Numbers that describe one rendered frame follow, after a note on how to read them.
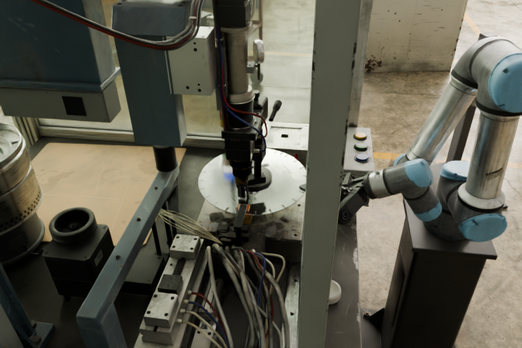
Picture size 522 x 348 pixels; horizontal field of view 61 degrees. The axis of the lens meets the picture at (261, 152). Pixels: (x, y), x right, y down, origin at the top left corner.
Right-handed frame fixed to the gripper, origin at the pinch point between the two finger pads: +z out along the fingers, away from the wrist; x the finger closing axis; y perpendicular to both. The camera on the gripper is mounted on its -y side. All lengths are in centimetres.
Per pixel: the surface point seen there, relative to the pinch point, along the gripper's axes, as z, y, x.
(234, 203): 12.7, -12.1, 15.2
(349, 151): -5.9, 31.5, -2.1
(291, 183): 2.0, 1.4, 8.7
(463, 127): -25, 138, -62
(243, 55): -17, -17, 51
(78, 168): 87, 9, 39
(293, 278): 6.9, -16.6, -10.9
